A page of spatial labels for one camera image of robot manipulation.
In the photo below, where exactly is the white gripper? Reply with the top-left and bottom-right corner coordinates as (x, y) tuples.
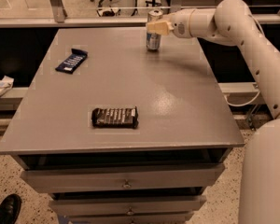
(147, 8), (194, 38)

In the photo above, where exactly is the silver redbull can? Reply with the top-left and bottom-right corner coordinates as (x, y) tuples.
(147, 9), (163, 51)

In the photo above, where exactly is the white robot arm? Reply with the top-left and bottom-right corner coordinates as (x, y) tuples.
(147, 0), (280, 224)

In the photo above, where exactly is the black rxbar chocolate bar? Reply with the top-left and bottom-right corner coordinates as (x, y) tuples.
(91, 107), (138, 129)

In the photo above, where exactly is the blue snack bar wrapper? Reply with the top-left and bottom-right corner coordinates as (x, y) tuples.
(55, 49), (88, 74)

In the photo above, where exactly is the grey top drawer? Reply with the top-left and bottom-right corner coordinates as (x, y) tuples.
(21, 163), (225, 193)

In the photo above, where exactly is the grey drawer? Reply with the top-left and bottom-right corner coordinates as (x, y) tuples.
(70, 212), (193, 224)
(21, 163), (225, 193)
(49, 196), (206, 217)

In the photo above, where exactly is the white folded cloth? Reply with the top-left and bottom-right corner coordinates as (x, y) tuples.
(0, 76), (14, 96)

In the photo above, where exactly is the grey middle drawer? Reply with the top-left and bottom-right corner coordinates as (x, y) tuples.
(49, 196), (206, 217)

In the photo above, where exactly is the grey bottom drawer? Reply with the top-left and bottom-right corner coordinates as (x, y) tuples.
(70, 212), (193, 224)

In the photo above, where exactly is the black shoe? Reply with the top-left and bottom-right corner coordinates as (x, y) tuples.
(0, 194), (21, 224)

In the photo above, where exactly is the white cable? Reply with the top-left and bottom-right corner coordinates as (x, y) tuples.
(223, 89), (261, 108)

